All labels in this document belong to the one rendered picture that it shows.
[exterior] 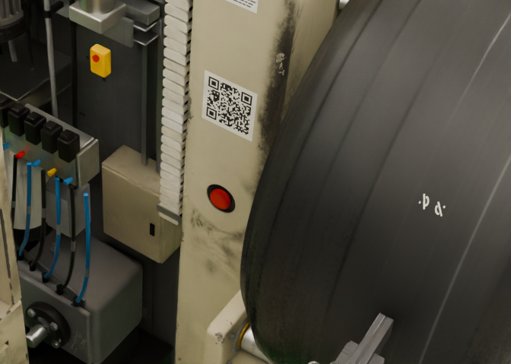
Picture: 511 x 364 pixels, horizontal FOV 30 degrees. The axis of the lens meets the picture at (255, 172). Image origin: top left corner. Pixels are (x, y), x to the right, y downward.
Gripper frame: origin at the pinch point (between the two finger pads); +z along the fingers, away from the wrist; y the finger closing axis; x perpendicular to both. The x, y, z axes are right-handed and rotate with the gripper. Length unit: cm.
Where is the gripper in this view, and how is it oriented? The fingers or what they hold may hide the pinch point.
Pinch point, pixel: (367, 352)
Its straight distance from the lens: 89.6
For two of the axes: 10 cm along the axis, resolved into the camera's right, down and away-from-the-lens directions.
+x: -0.1, 6.3, 7.7
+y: -8.4, -4.2, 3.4
